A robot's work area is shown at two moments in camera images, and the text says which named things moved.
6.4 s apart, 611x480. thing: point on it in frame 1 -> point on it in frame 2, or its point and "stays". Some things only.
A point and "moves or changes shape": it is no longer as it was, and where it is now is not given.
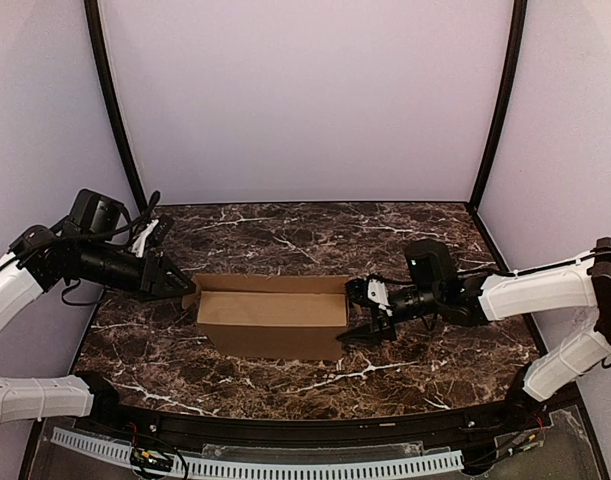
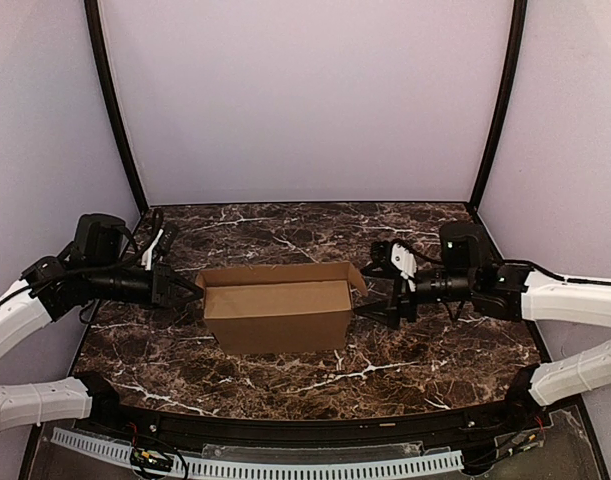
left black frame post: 97,47 stays
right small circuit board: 511,444 stays
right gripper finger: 361,335 -> 386,312
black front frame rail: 423,428 stays
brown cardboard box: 272,316 moves or changes shape
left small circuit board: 151,459 stays
